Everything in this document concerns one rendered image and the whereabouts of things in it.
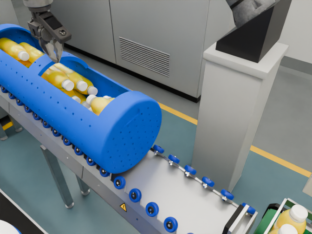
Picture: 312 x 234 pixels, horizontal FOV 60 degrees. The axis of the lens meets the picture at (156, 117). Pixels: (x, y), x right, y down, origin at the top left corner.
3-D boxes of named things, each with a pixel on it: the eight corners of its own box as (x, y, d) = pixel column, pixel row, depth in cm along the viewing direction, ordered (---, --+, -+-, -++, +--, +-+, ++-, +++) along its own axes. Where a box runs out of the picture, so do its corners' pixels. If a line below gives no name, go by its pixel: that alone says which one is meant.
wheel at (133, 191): (143, 201, 88) (139, 202, 86) (132, 202, 90) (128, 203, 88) (141, 187, 89) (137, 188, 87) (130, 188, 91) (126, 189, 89)
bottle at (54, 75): (31, 62, 108) (57, 81, 99) (47, 56, 112) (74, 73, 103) (35, 78, 112) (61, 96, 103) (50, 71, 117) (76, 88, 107)
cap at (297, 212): (306, 223, 69) (308, 219, 68) (290, 218, 70) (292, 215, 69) (305, 209, 72) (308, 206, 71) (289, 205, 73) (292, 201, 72)
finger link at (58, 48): (57, 55, 106) (51, 33, 99) (66, 61, 103) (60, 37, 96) (50, 58, 104) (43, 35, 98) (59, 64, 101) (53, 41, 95)
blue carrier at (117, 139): (44, 61, 150) (20, 12, 129) (165, 136, 107) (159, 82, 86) (-3, 90, 137) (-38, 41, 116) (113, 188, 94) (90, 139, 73)
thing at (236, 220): (233, 222, 86) (241, 200, 77) (240, 227, 84) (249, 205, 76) (216, 246, 80) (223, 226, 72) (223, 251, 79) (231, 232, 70)
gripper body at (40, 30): (50, 31, 101) (41, -3, 93) (63, 38, 96) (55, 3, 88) (31, 38, 96) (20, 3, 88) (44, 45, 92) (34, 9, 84)
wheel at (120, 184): (114, 178, 95) (110, 178, 93) (124, 173, 93) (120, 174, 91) (118, 190, 94) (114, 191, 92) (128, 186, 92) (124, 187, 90)
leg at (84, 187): (86, 187, 203) (68, 127, 161) (91, 191, 200) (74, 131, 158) (80, 192, 199) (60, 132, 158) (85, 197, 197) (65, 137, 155)
